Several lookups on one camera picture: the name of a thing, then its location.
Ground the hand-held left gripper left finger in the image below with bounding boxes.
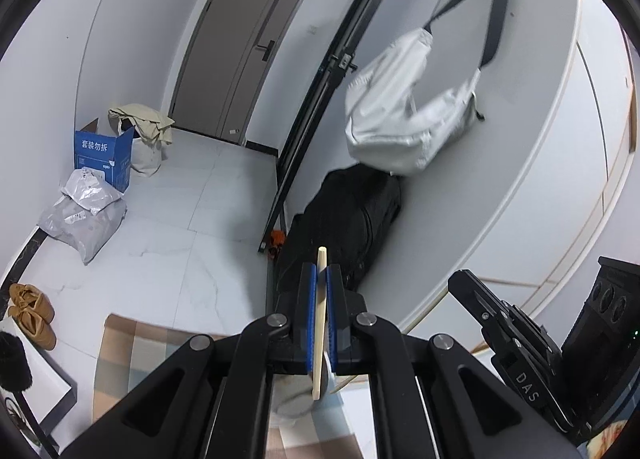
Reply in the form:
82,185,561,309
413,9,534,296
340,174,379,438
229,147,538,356
60,261,318,459

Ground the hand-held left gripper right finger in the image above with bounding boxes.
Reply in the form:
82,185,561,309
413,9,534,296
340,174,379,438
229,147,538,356
326,263,586,459

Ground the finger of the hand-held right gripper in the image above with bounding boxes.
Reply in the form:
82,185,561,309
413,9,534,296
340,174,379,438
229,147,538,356
446,269,517,336

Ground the pale wooden chopstick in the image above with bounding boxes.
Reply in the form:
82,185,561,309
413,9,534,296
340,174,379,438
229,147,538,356
311,246,329,401

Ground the grey utensil holder cup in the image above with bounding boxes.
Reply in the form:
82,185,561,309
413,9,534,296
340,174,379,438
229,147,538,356
270,350,362,422

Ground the white shoulder bag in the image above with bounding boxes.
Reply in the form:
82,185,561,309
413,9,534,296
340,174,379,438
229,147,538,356
344,0,524,178

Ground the orange small object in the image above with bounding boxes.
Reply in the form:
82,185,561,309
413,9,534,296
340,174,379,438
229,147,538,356
266,230,288,258

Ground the black backpack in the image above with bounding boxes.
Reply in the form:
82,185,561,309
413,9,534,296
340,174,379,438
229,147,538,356
274,164,404,291

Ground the white cabinet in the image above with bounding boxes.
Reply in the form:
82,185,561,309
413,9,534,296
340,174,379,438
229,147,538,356
400,0,640,352

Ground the checkered tablecloth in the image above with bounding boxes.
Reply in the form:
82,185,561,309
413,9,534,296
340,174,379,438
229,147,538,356
92,313,382,459

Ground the black tripod stand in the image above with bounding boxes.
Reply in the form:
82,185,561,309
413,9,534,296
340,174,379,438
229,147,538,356
256,0,423,254

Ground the grey plastic mailer bag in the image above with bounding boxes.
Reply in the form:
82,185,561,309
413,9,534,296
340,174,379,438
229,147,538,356
37,196,128,266

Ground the white plastic mailer bag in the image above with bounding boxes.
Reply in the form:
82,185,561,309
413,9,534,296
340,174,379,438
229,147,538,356
61,168,126,214

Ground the beige cloth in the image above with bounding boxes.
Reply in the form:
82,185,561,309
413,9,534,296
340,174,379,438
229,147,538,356
108,103,176,146

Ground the blue cardboard box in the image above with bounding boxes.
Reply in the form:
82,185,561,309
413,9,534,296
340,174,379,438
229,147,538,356
73,118,135,193

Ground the white flat board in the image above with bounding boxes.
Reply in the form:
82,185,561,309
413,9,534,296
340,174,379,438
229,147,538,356
0,318,78,437

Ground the grey entrance door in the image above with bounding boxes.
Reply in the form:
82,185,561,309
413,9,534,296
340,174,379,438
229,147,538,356
169,0,322,142

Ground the black glass door handle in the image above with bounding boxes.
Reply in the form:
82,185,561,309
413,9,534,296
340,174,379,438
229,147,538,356
326,52,359,74

